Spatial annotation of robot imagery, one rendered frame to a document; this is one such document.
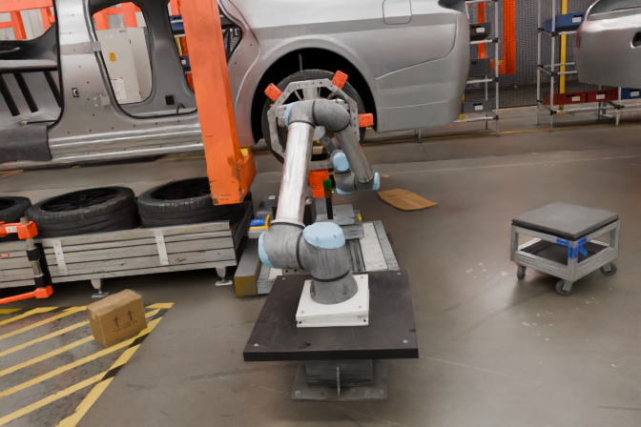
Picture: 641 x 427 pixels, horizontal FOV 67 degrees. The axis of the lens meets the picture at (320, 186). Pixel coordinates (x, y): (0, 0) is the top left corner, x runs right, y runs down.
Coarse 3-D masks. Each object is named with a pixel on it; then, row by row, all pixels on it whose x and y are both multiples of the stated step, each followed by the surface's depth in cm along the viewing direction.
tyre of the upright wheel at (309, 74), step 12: (300, 72) 295; (312, 72) 295; (324, 72) 295; (288, 84) 296; (348, 84) 297; (264, 108) 301; (360, 108) 300; (264, 120) 302; (264, 132) 304; (360, 132) 304; (360, 144) 306; (276, 156) 309
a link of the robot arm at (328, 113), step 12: (324, 108) 205; (336, 108) 207; (324, 120) 206; (336, 120) 207; (348, 120) 211; (336, 132) 212; (348, 132) 216; (348, 144) 221; (348, 156) 229; (360, 156) 231; (360, 168) 236; (360, 180) 247; (372, 180) 247
